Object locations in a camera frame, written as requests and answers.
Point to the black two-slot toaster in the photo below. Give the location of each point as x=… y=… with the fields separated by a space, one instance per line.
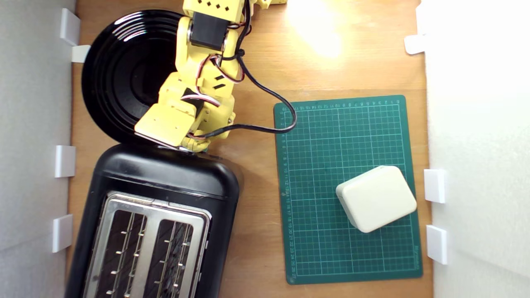
x=165 y=174

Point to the black round plate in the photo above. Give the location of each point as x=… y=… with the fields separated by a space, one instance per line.
x=120 y=74

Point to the green cutting mat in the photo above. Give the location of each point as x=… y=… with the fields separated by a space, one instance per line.
x=323 y=165

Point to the white rounded block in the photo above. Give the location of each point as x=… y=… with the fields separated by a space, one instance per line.
x=377 y=198

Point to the yellow gripper camera mount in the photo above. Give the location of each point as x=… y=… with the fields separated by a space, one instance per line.
x=165 y=122

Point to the white wall clip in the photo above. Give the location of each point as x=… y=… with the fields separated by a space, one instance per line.
x=414 y=44
x=69 y=27
x=80 y=54
x=62 y=233
x=437 y=244
x=434 y=186
x=65 y=161

